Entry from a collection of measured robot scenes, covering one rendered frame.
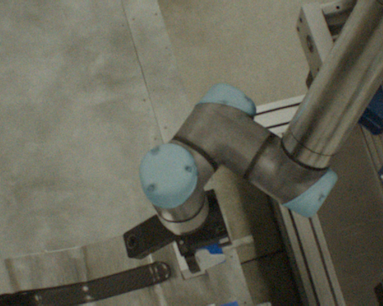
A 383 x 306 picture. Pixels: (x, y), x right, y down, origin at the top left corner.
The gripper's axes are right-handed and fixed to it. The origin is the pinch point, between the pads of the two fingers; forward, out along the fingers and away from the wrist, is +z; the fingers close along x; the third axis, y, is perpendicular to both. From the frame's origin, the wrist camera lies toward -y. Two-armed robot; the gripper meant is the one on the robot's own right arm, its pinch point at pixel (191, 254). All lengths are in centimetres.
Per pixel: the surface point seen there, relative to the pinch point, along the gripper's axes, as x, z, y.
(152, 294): -3.1, 5.0, -8.7
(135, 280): 0.2, 4.9, -10.9
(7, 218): 20.1, 7.3, -31.8
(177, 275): -1.1, 5.2, -3.5
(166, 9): 107, 83, 10
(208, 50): 91, 86, 18
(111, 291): -0.6, 4.5, -15.4
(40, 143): 33.0, 6.9, -22.2
